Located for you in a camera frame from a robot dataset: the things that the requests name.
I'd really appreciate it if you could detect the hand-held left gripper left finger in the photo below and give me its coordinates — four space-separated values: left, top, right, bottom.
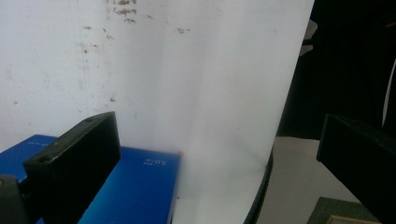
22 111 122 224

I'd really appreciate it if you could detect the white paper sheet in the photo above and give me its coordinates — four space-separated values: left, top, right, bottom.
0 0 316 224

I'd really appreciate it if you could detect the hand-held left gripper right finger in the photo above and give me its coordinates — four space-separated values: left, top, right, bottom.
316 113 396 224

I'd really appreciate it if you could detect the blue cardboard box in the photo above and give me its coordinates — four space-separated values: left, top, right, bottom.
0 133 182 224

